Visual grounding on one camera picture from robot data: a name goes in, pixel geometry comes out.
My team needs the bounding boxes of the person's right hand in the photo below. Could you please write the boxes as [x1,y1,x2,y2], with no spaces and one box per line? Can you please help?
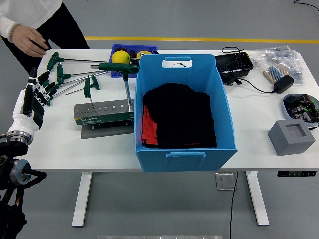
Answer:
[11,24,50,58]

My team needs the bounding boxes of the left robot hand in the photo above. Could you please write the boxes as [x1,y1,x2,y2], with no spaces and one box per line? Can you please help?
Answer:
[11,66,59,136]

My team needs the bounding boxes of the small green T-handle hex wrench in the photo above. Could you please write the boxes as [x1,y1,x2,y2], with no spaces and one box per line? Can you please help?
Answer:
[84,76,95,110]

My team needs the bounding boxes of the grey green wrench stand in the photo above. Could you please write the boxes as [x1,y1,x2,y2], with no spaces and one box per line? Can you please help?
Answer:
[73,99,135,139]

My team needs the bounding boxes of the large green T-handle hex wrench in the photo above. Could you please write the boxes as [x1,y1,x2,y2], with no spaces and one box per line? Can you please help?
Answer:
[90,62,140,112]

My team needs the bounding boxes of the large blue folding box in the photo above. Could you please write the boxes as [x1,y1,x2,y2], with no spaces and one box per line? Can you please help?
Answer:
[134,54,238,173]

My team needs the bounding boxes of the person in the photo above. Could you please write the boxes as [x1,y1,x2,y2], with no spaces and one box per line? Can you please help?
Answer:
[0,0,91,73]

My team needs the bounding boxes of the yellow lemon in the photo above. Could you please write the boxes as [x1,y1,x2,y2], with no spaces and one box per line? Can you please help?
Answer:
[111,50,131,66]

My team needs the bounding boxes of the small blue parts bin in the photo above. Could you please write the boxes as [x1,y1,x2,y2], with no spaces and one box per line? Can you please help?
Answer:
[109,44,159,78]

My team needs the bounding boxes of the white table leg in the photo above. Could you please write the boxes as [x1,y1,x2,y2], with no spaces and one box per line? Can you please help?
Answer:
[71,171,93,228]
[245,171,270,226]

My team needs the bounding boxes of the yellow tape roll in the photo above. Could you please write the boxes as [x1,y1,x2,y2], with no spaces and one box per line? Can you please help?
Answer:
[136,50,153,59]

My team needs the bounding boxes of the red cloth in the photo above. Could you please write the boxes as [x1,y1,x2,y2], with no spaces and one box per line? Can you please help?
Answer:
[141,105,158,146]

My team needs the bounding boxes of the black cloth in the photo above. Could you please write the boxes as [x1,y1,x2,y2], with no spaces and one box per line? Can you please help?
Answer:
[142,82,217,149]

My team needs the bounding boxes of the black plastic tray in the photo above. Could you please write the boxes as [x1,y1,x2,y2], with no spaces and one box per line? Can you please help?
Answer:
[214,52,254,85]

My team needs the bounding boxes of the metal floor outlet cover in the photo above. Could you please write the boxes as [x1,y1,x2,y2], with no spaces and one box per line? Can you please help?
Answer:
[215,172,237,191]

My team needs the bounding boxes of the resistor strip bundle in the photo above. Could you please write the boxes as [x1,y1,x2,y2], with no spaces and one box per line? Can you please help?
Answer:
[262,63,290,83]

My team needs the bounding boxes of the clear bag of blue parts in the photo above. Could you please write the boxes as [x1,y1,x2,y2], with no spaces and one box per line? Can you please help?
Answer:
[253,45,304,85]

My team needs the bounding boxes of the black power adapter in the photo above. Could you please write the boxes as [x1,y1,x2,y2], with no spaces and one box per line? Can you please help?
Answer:
[273,74,295,94]

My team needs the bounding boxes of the light blue bowl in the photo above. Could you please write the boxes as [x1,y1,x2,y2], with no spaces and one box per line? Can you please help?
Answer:
[283,93,319,124]

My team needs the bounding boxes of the grey cube block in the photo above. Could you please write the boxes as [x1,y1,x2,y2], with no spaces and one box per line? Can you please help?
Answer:
[268,119,316,157]

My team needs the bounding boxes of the black table control panel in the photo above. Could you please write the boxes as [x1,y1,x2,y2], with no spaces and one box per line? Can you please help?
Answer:
[277,170,317,177]

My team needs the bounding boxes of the pile of circuit boards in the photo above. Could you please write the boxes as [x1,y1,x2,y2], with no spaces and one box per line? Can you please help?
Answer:
[285,94,319,123]

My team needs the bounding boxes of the black adapter cable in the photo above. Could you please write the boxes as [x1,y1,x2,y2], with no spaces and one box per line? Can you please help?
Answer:
[221,46,276,94]

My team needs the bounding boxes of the black cable on floor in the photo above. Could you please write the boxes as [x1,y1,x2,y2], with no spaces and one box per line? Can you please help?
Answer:
[293,0,319,12]

